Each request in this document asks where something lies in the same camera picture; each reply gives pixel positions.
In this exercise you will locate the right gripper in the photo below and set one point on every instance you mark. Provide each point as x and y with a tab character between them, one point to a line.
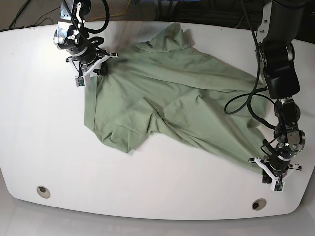
95	62

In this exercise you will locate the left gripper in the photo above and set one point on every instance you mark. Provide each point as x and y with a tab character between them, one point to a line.
274	168

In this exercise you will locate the green t-shirt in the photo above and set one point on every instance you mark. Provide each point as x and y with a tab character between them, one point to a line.
167	86

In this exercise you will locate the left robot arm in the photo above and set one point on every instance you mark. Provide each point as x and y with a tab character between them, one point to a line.
280	24

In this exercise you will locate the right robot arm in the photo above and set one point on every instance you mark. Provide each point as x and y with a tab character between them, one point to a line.
82	43

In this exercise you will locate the right table grommet hole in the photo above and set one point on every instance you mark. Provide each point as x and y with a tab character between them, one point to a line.
259	204

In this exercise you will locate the table grommet hole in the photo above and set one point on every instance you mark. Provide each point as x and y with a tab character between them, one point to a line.
259	204
43	192

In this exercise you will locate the left table grommet hole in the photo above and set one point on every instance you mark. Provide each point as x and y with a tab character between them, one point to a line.
43	192

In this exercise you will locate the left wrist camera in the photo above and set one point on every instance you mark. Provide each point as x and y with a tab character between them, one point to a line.
277	186

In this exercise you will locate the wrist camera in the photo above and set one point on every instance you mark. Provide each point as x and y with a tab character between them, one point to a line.
80	81
277	186

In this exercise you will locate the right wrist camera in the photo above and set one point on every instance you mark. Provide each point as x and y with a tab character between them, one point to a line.
80	81

